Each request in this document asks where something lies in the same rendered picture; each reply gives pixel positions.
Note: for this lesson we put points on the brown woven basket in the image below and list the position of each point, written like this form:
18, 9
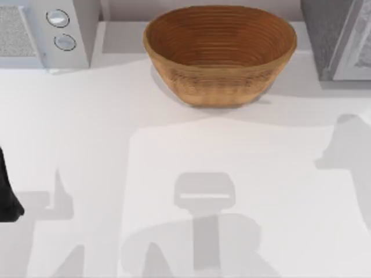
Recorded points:
220, 55

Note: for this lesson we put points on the pale microwave oven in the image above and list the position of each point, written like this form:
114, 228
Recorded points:
78, 34

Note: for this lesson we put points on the round microwave knob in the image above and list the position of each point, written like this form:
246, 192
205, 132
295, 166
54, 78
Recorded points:
57, 18
65, 41

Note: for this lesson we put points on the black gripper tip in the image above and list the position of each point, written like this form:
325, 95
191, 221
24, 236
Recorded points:
7, 197

